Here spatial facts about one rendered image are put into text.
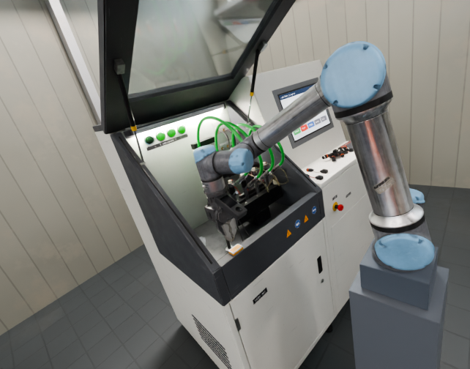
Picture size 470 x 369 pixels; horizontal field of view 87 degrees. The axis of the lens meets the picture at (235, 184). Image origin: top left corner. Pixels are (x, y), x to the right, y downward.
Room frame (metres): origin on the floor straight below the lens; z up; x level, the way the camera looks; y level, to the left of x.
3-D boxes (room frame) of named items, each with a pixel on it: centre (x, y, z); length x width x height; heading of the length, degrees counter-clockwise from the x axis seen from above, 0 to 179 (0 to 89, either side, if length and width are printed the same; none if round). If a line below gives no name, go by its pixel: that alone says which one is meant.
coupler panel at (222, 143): (1.46, -0.02, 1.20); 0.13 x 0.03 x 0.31; 126
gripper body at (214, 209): (0.81, 0.08, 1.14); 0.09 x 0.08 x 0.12; 36
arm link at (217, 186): (0.80, 0.07, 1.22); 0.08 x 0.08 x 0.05
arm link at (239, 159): (0.76, -0.02, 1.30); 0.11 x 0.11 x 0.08; 56
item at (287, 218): (0.91, -0.12, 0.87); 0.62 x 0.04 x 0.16; 126
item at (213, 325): (1.13, 0.04, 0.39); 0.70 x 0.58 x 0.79; 126
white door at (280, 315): (0.90, -0.13, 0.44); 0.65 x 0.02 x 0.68; 126
